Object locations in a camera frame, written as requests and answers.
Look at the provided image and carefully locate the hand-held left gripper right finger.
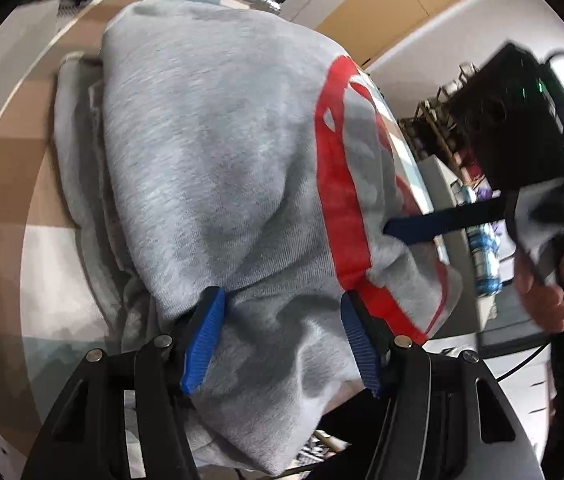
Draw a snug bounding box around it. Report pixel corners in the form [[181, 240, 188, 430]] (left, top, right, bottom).
[[340, 291, 545, 480]]

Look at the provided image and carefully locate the wooden door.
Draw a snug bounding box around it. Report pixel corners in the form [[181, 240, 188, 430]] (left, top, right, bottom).
[[314, 0, 507, 68]]

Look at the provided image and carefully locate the person's right hand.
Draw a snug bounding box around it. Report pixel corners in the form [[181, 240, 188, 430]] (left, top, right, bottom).
[[514, 220, 564, 333]]

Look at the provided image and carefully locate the grey printed hoodie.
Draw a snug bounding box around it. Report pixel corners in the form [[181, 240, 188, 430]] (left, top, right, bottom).
[[52, 0, 462, 476]]

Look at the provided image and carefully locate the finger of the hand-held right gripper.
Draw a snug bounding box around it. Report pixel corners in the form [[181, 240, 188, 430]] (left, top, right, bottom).
[[384, 197, 510, 241]]

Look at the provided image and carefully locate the wooden shoe rack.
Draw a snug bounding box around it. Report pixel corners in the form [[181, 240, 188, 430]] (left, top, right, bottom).
[[402, 62, 492, 196]]

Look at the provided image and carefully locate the checked bed blanket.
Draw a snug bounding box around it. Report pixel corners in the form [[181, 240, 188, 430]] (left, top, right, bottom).
[[0, 0, 173, 480]]

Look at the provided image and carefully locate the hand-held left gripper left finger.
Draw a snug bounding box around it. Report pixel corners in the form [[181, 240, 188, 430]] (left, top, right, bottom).
[[22, 286, 227, 480]]

